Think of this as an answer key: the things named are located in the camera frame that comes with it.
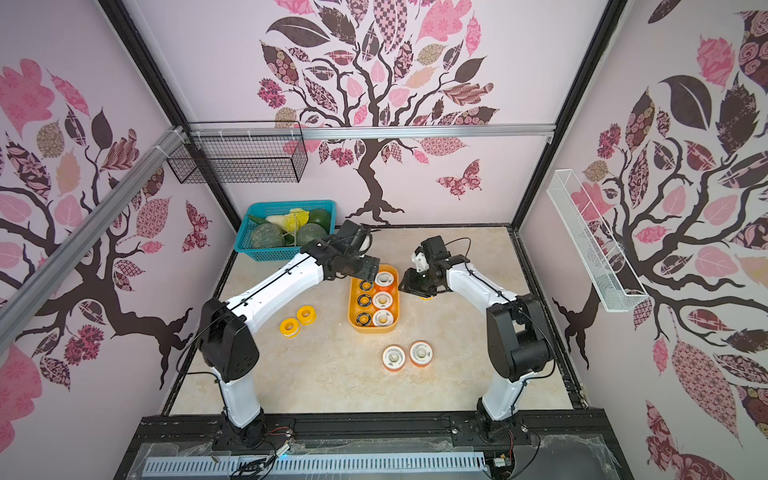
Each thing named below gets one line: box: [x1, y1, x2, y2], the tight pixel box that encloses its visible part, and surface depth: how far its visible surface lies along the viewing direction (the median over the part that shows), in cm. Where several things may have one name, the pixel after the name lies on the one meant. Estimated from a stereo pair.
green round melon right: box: [296, 223, 328, 247], surface depth 106 cm
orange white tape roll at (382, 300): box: [372, 291, 393, 309], surface depth 99 cm
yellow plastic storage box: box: [347, 264, 401, 334], surface depth 97 cm
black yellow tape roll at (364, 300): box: [356, 293, 373, 309], surface depth 100 cm
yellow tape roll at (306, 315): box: [296, 305, 317, 326], surface depth 96 cm
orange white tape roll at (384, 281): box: [374, 271, 395, 293], surface depth 100 cm
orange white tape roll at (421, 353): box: [409, 340, 434, 368], surface depth 87 cm
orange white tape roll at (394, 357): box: [382, 344, 407, 372], surface depth 87 cm
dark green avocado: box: [308, 208, 331, 235], surface depth 116 cm
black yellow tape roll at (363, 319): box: [355, 312, 372, 327], surface depth 94 cm
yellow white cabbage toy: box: [265, 208, 310, 233], surface depth 115 cm
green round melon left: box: [251, 223, 284, 248], surface depth 105 cm
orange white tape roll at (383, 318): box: [372, 309, 394, 327], surface depth 94 cm
